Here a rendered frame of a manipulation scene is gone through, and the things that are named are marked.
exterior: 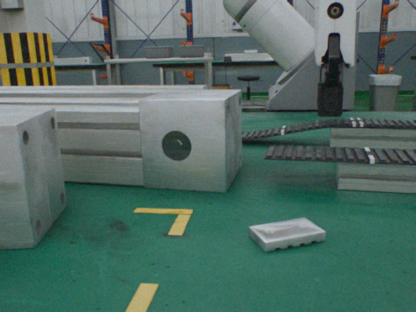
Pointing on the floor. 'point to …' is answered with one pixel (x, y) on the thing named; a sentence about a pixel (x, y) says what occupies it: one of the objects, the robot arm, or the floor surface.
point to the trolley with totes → (190, 51)
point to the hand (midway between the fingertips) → (329, 103)
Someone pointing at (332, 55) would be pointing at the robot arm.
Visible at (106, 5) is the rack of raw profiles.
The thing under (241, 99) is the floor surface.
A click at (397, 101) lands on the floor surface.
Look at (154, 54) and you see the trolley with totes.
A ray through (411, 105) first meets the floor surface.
